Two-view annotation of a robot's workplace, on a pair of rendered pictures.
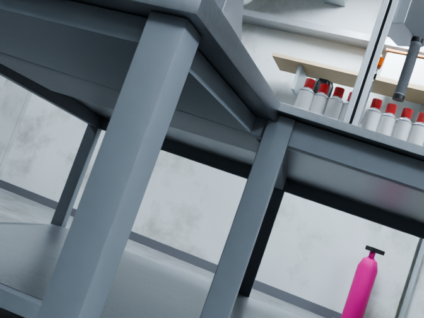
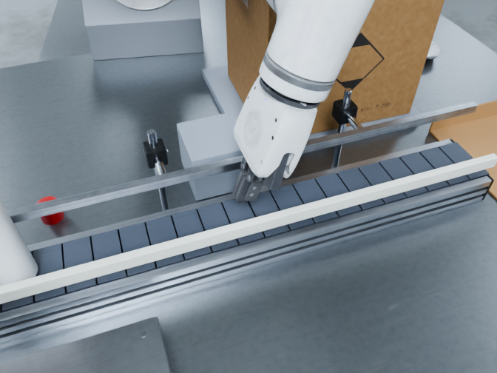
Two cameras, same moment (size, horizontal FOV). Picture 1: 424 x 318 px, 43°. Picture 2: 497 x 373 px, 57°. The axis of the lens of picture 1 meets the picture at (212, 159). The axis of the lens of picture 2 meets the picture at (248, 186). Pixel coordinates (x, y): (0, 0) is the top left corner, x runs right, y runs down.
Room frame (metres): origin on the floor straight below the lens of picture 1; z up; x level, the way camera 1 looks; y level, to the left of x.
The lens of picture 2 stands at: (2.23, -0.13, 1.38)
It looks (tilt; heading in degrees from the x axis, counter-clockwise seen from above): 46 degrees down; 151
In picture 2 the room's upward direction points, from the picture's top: straight up
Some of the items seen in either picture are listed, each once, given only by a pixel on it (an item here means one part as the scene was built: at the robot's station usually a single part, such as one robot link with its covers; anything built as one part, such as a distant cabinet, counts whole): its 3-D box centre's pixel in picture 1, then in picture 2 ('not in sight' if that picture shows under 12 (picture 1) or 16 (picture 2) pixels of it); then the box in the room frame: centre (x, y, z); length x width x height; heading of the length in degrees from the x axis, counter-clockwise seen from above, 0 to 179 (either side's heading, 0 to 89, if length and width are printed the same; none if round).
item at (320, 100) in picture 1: (315, 112); not in sight; (1.80, -0.28, 0.98); 0.05 x 0.05 x 0.20
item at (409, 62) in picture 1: (407, 69); not in sight; (1.65, -0.49, 1.18); 0.04 x 0.04 x 0.21
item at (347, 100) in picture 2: not in sight; (347, 140); (1.81, 0.28, 0.91); 0.07 x 0.03 x 0.17; 170
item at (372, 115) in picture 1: (368, 128); not in sight; (1.76, -0.46, 0.98); 0.05 x 0.05 x 0.20
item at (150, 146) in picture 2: not in sight; (163, 184); (1.76, -0.01, 0.91); 0.07 x 0.03 x 0.17; 170
